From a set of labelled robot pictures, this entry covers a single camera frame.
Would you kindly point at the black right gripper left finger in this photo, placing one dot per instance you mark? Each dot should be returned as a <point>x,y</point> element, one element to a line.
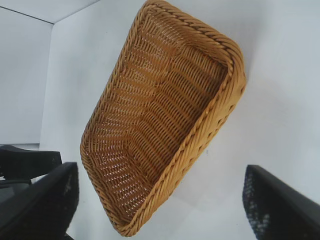
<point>42,212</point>

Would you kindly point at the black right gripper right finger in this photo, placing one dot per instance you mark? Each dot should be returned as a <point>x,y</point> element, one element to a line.
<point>287,207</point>

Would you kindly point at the brown woven wicker basket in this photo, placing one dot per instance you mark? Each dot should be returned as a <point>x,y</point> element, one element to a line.
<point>155,112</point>

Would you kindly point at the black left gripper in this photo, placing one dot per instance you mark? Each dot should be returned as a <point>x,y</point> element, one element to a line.
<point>22,165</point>

